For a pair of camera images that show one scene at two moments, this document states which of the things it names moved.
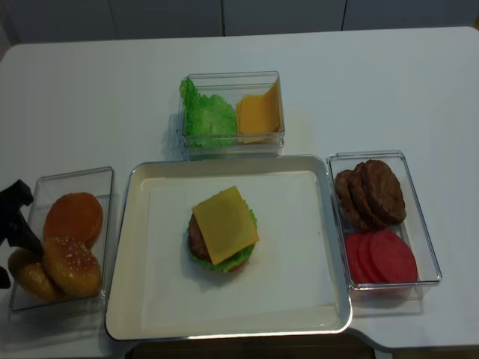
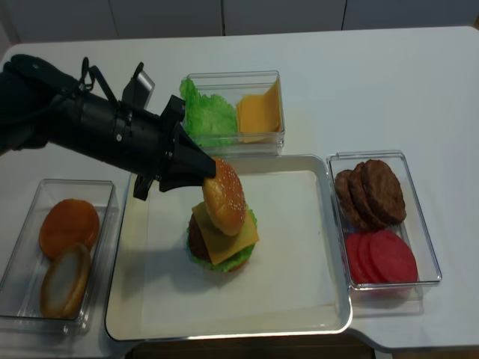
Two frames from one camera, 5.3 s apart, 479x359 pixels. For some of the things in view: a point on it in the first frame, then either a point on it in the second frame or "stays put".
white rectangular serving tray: x=221 y=246 stays put
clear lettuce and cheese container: x=231 y=114 stays put
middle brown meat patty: x=373 y=215 stays put
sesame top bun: x=71 y=267 → x=224 y=197
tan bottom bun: x=29 y=267 → x=65 y=281
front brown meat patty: x=385 y=192 stays put
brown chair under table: x=314 y=346 stays put
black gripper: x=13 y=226 → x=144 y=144
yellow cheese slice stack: x=260 y=117 stays put
